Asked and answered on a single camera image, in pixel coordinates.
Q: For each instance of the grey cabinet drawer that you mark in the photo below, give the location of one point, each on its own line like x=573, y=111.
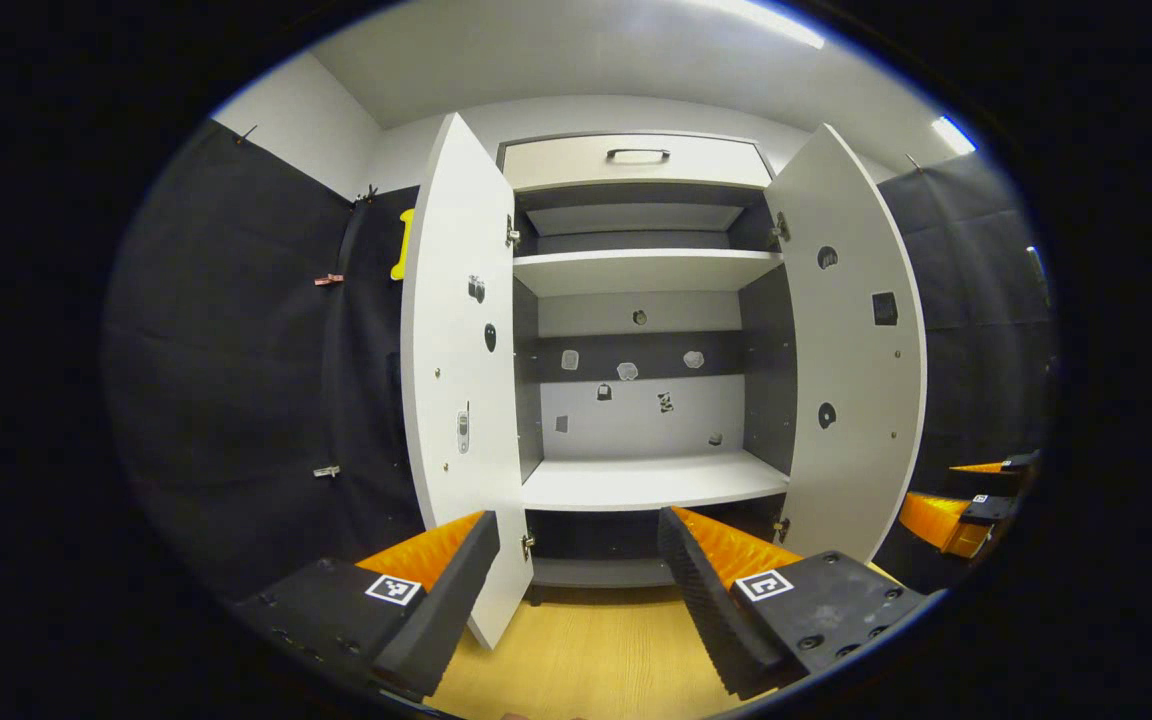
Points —
x=556, y=165

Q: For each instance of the silver backdrop clip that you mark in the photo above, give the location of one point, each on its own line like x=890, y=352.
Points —
x=326, y=470

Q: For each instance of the black backdrop cloth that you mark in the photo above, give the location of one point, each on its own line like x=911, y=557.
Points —
x=236, y=400

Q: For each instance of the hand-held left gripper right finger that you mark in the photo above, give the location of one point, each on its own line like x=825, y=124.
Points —
x=706, y=610

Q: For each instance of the long ceiling light strip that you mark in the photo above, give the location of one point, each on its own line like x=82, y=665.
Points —
x=766, y=22

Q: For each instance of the grey door with headphones sticker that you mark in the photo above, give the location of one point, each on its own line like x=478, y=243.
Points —
x=856, y=370

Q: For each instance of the grey door with camera sticker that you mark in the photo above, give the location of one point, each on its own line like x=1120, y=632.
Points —
x=456, y=350

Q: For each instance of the red backdrop clip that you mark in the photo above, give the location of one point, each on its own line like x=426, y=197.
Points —
x=328, y=279

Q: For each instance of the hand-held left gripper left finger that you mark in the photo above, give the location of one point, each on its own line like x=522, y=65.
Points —
x=451, y=605

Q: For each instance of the black backdrop clip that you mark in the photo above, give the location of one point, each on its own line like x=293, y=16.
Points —
x=368, y=193
x=246, y=132
x=914, y=161

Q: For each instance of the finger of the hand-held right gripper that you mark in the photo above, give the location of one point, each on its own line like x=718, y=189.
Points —
x=936, y=520
x=1021, y=462

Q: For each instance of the short ceiling light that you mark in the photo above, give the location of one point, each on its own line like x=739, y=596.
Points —
x=952, y=135

